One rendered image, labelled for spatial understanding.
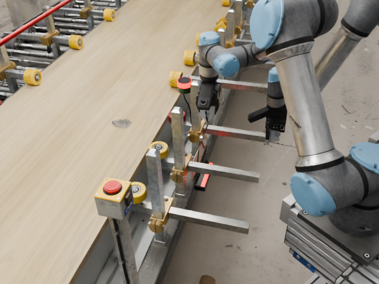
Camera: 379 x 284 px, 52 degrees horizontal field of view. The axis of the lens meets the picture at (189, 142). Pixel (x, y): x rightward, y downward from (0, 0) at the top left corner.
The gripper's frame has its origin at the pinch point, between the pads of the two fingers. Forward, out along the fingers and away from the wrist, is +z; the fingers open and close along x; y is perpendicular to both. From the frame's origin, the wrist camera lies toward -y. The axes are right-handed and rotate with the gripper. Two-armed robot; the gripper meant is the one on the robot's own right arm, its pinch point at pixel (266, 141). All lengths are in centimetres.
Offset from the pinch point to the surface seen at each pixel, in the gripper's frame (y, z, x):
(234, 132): -14.3, -4.1, -1.3
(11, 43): -179, -6, 65
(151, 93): -59, -9, 15
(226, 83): -23.1, -14.0, 23.4
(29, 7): -315, 41, 262
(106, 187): -31, -41, -81
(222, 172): -14.2, -2.4, -26.6
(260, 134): -3.0, -3.8, -0.6
